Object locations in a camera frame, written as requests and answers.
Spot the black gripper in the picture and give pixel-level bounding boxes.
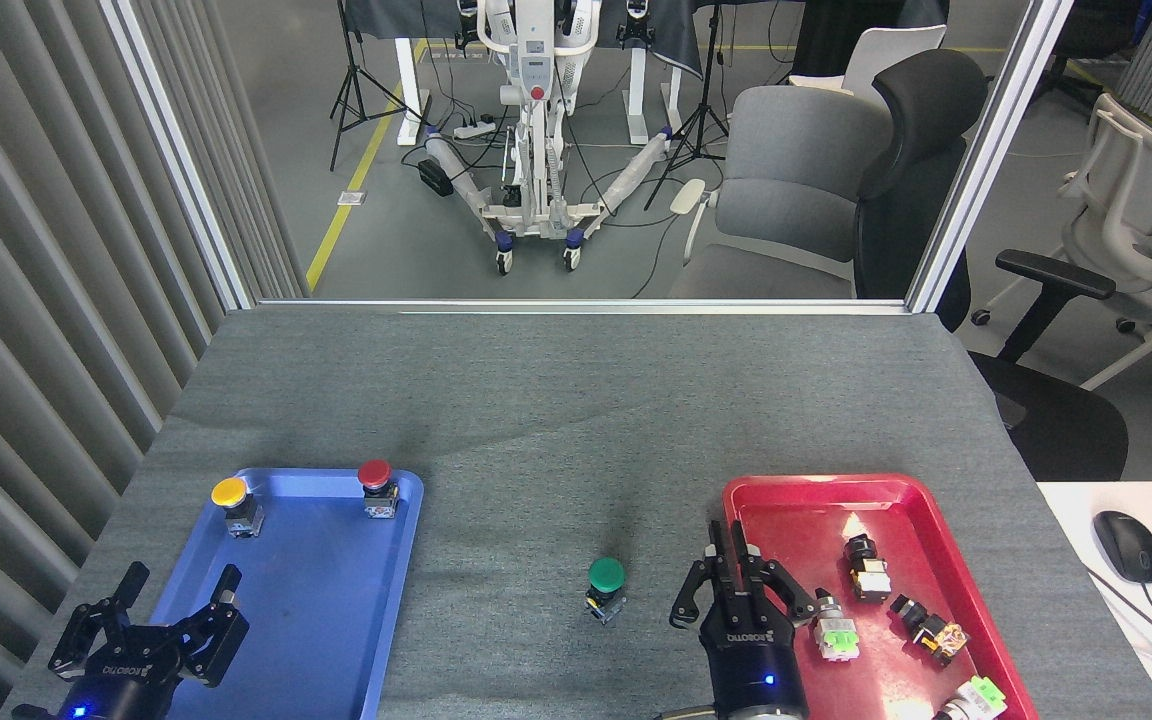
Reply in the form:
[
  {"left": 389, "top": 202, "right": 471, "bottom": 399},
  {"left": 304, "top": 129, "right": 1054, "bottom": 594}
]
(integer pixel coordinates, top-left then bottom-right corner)
[
  {"left": 48, "top": 562, "right": 250, "bottom": 720},
  {"left": 671, "top": 520, "right": 819, "bottom": 717}
]

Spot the green push button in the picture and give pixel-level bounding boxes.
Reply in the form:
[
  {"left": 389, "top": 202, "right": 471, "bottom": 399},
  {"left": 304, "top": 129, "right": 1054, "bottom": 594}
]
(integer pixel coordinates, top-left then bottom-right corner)
[{"left": 584, "top": 557, "right": 628, "bottom": 627}]

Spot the yellow push button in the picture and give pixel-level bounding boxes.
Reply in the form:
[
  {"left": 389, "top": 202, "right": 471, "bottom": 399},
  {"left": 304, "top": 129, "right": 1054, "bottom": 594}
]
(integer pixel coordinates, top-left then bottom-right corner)
[{"left": 211, "top": 477, "right": 265, "bottom": 539}]

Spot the red push button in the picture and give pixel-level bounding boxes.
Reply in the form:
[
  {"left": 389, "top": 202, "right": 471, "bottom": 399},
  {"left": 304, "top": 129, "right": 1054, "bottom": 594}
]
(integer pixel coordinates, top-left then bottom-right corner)
[{"left": 357, "top": 459, "right": 401, "bottom": 519}]

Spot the red plastic tray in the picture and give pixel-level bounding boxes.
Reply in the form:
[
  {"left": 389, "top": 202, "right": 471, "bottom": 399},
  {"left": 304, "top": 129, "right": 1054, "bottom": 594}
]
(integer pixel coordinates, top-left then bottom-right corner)
[{"left": 722, "top": 473, "right": 1039, "bottom": 720}]

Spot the blue plastic tray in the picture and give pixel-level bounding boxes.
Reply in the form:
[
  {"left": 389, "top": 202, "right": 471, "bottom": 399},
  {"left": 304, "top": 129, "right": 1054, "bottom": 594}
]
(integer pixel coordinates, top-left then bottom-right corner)
[{"left": 106, "top": 467, "right": 425, "bottom": 720}]

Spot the white desk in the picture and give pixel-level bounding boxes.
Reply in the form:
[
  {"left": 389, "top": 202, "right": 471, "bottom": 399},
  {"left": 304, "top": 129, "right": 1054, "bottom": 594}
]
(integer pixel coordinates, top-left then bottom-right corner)
[{"left": 1036, "top": 482, "right": 1152, "bottom": 720}]

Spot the black computer mouse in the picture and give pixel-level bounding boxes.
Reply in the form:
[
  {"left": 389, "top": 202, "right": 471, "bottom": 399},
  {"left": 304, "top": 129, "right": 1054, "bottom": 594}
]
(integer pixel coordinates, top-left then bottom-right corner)
[{"left": 1093, "top": 510, "right": 1152, "bottom": 585}]

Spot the grey office chair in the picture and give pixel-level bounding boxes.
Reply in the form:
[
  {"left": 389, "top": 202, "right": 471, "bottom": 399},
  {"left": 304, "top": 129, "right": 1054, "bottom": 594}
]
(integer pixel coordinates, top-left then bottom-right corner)
[{"left": 669, "top": 85, "right": 895, "bottom": 299}]

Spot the black tripod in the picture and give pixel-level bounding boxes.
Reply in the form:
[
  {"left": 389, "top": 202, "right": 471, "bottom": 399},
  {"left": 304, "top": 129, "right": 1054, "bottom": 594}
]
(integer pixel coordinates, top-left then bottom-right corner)
[
  {"left": 329, "top": 0, "right": 427, "bottom": 173},
  {"left": 644, "top": 0, "right": 732, "bottom": 211}
]

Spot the black office chair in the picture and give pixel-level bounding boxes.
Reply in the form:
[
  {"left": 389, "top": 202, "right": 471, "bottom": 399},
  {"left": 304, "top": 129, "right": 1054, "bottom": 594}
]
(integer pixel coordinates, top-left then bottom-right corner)
[{"left": 854, "top": 48, "right": 1129, "bottom": 483}]

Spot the black cloth covered desk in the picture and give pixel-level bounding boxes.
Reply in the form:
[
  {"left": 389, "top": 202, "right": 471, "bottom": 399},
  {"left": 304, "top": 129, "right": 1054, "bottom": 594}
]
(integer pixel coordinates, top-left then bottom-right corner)
[{"left": 341, "top": 0, "right": 807, "bottom": 148}]

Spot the white chair backrest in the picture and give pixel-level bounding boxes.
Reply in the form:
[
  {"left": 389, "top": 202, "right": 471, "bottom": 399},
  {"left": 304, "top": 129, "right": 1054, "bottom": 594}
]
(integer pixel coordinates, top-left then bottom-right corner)
[{"left": 789, "top": 25, "right": 947, "bottom": 101}]

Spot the white mesh office chair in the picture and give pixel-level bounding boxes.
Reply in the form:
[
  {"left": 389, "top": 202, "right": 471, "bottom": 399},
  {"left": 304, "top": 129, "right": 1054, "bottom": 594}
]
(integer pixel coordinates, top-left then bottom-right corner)
[{"left": 971, "top": 95, "right": 1152, "bottom": 426}]

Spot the white wheeled stand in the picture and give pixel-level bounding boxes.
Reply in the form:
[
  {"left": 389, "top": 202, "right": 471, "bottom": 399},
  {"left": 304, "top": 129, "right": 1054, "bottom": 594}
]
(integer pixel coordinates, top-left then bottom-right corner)
[{"left": 423, "top": 0, "right": 677, "bottom": 276}]

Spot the silver switch with green base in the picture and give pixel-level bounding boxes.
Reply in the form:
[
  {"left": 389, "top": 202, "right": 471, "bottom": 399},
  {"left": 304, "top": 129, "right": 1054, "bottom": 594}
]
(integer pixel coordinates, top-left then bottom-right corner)
[
  {"left": 811, "top": 588, "right": 862, "bottom": 662},
  {"left": 936, "top": 675, "right": 1009, "bottom": 720}
]

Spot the black switch with white base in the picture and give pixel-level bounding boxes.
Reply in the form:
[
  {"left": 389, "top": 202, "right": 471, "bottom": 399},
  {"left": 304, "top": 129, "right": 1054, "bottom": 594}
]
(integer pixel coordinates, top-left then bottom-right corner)
[{"left": 841, "top": 535, "right": 892, "bottom": 603}]

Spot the black switch with amber base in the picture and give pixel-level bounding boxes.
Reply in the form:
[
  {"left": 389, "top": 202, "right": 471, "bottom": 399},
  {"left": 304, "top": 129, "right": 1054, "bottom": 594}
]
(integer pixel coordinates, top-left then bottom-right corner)
[{"left": 889, "top": 595, "right": 970, "bottom": 668}]

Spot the silver frame crossbar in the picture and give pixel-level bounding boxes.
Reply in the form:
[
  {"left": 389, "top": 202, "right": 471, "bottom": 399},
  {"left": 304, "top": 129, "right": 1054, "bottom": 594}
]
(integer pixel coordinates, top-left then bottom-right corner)
[{"left": 256, "top": 298, "right": 912, "bottom": 317}]

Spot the grey slatted wall panel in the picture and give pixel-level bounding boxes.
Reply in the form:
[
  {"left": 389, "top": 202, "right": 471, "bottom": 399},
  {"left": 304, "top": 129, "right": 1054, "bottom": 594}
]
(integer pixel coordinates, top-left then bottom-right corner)
[{"left": 0, "top": 0, "right": 307, "bottom": 720}]

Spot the silver frame post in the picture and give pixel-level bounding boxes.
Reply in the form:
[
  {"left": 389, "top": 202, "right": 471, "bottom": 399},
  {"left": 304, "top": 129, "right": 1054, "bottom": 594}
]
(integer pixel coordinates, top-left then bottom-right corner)
[
  {"left": 904, "top": 0, "right": 1077, "bottom": 313},
  {"left": 101, "top": 0, "right": 257, "bottom": 311}
]

